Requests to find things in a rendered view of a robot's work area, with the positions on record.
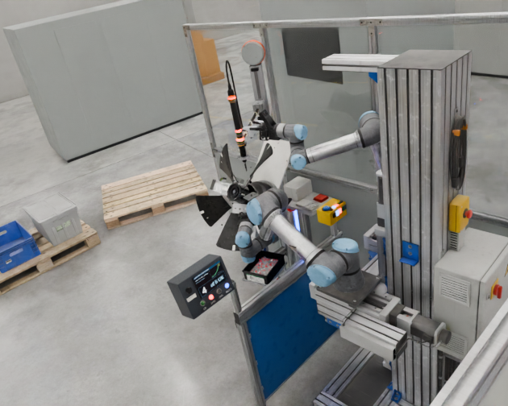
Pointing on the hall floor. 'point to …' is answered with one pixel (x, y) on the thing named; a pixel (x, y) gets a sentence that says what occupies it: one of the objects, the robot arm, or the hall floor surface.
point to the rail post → (251, 364)
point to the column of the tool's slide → (260, 84)
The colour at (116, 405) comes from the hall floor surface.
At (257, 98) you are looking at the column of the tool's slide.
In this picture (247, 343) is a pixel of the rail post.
